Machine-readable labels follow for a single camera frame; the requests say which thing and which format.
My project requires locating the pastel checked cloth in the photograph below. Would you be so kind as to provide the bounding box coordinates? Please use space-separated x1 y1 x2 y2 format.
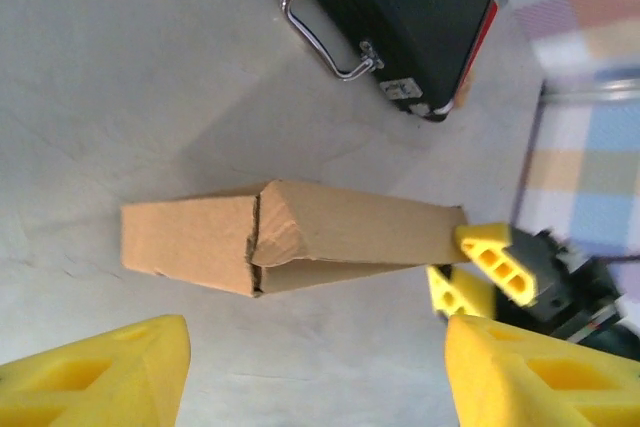
509 0 640 298

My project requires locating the silver metal bar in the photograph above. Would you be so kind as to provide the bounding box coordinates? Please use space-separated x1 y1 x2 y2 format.
542 74 640 106

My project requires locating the brown cardboard box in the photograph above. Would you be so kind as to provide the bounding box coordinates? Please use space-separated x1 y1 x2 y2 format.
119 179 471 298

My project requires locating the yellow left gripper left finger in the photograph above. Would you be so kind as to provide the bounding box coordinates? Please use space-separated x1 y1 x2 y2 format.
0 314 192 427

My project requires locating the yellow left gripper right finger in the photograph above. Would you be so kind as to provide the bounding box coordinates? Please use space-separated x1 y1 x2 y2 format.
443 315 640 427

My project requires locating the black case with chrome trim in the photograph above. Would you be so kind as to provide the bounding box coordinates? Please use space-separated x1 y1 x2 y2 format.
277 0 501 123

